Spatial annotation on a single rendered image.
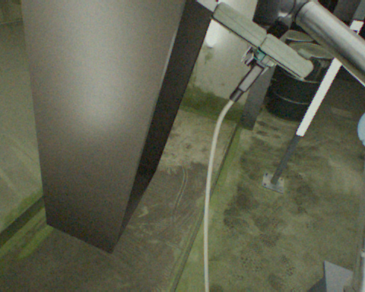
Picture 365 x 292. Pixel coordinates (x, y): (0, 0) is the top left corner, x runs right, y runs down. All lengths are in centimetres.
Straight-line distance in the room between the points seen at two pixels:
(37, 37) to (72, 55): 9
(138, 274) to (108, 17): 147
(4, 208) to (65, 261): 51
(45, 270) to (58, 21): 149
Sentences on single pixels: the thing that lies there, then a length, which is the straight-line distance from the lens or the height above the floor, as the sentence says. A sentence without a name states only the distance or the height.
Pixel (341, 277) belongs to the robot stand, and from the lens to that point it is 135.
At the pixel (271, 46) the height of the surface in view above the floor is 146.
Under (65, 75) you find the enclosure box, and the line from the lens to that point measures 71.
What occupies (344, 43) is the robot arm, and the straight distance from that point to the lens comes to 96.
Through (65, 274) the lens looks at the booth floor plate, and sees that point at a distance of 180.
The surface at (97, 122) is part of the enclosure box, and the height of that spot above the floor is 123.
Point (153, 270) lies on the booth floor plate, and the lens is 174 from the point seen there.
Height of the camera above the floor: 164
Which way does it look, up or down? 39 degrees down
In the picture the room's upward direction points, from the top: 8 degrees clockwise
